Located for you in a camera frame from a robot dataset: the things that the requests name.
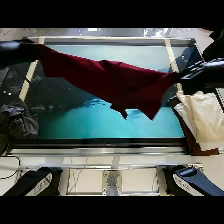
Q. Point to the dark red garment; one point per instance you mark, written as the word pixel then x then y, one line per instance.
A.
pixel 113 80

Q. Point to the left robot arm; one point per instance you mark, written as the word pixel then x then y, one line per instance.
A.
pixel 20 53

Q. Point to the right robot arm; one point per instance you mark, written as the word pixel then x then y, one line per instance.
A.
pixel 203 75

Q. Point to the brown garment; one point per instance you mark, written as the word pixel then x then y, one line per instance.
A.
pixel 192 146

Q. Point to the cream garment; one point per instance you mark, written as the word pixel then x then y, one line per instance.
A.
pixel 206 116

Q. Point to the dark grey garment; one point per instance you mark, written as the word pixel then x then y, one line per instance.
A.
pixel 18 121

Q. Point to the silver frame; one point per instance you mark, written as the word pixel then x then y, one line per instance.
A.
pixel 111 182

